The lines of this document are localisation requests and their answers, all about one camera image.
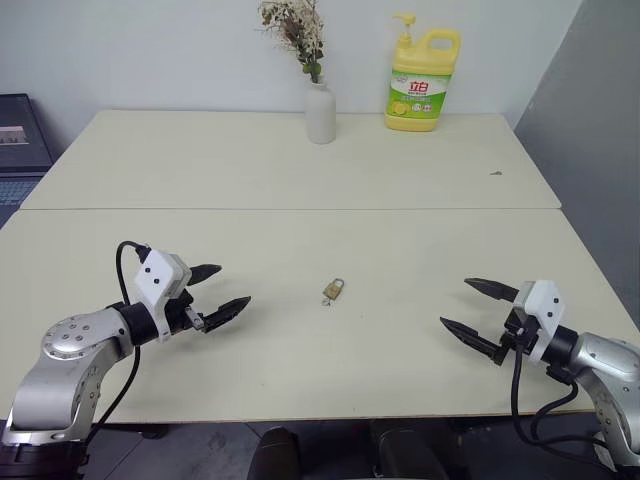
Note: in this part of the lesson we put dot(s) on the yellow detergent pump bottle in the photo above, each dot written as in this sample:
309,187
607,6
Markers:
415,100

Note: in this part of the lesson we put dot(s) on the dark rounded shape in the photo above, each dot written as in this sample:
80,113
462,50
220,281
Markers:
405,450
275,455

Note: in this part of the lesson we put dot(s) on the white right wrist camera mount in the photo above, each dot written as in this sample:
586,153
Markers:
548,306

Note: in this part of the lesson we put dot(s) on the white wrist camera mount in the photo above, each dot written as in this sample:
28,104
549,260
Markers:
548,306
156,280

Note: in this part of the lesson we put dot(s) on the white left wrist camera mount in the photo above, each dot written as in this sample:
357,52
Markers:
156,280

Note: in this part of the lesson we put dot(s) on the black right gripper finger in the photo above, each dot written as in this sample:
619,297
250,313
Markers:
492,289
472,335

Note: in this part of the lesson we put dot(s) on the dried flower bunch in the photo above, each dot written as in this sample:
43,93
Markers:
295,30

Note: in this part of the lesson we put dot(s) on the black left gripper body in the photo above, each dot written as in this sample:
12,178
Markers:
179,312

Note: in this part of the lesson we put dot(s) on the white ceramic vase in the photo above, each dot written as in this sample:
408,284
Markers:
320,115

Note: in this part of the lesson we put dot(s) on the small brass padlock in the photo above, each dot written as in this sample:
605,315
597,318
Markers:
331,290

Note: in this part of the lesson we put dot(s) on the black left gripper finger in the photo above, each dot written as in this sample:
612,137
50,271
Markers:
204,273
227,312

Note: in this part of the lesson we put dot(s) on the dark open laptop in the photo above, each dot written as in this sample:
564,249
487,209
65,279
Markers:
20,145

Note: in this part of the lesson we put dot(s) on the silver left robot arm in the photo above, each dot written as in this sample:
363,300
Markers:
65,360

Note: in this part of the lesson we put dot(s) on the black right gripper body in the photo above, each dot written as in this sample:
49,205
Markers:
520,332

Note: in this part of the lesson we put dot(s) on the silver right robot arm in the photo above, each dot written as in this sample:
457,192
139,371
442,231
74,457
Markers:
602,356

